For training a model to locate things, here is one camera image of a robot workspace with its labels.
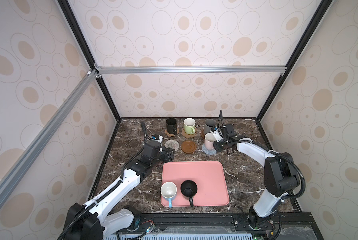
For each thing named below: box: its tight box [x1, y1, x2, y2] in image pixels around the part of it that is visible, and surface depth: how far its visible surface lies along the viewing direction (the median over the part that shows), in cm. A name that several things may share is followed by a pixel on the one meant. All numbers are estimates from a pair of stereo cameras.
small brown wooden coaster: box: [181, 140, 196, 154], surface depth 105 cm
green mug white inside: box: [183, 117, 196, 134], surface depth 106 cm
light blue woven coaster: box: [202, 142, 217, 155], surface depth 102 cm
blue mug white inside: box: [160, 181, 177, 208], surface depth 78 cm
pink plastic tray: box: [161, 161, 230, 207], surface depth 90 cm
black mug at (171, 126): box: [166, 117, 178, 136], surface depth 108 cm
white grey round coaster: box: [164, 139, 180, 152], surface depth 105 cm
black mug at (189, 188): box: [180, 179, 198, 207], surface depth 78 cm
